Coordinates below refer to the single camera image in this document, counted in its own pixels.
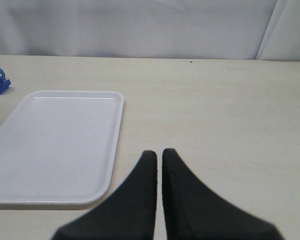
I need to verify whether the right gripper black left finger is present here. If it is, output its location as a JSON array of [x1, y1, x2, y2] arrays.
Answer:
[[52, 150, 157, 240]]

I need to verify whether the white plastic tray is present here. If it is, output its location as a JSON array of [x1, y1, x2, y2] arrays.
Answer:
[[0, 90, 125, 205]]

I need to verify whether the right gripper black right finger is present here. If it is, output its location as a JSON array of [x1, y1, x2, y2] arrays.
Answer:
[[162, 148, 283, 240]]

